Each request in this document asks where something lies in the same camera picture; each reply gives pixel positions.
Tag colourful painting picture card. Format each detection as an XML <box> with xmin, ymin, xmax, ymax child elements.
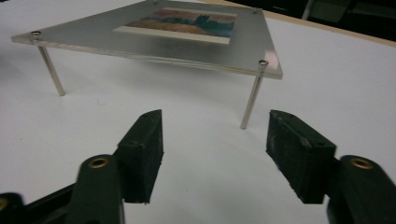
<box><xmin>113</xmin><ymin>7</ymin><xmax>237</xmax><ymax>45</ymax></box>

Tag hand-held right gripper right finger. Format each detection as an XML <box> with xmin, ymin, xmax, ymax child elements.
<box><xmin>265</xmin><ymin>109</ymin><xmax>396</xmax><ymax>224</ymax></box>

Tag grey metal stand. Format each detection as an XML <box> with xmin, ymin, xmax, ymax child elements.
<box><xmin>301</xmin><ymin>0</ymin><xmax>316</xmax><ymax>21</ymax></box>

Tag metal frame standoff rod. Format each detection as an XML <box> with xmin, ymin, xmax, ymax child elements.
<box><xmin>31</xmin><ymin>31</ymin><xmax>67</xmax><ymax>97</ymax></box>
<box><xmin>240</xmin><ymin>60</ymin><xmax>269</xmax><ymax>130</ymax></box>

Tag clear acrylic photo frame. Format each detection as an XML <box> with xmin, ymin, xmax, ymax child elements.
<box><xmin>10</xmin><ymin>0</ymin><xmax>284</xmax><ymax>80</ymax></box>

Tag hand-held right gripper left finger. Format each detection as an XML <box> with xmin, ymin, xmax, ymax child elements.
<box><xmin>66</xmin><ymin>109</ymin><xmax>164</xmax><ymax>224</ymax></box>

